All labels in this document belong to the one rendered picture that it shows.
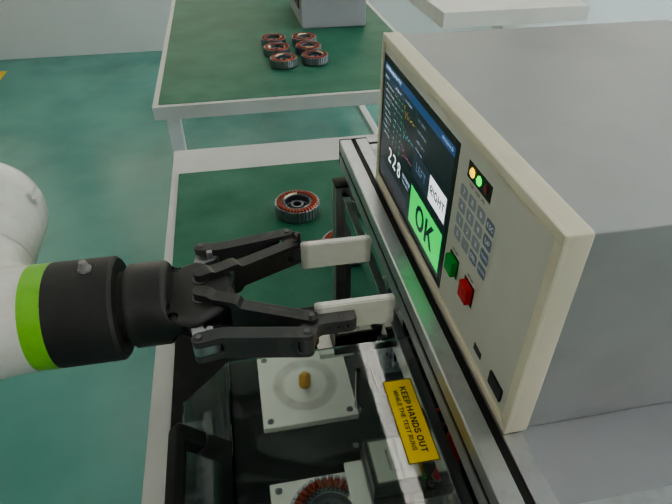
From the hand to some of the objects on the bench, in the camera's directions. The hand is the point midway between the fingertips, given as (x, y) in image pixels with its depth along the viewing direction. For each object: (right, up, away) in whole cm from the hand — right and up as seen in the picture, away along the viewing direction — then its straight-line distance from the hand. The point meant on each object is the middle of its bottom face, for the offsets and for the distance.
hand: (353, 279), depth 51 cm
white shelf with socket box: (+35, +31, +112) cm, 121 cm away
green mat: (+6, +12, +86) cm, 87 cm away
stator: (-11, +13, +87) cm, 89 cm away
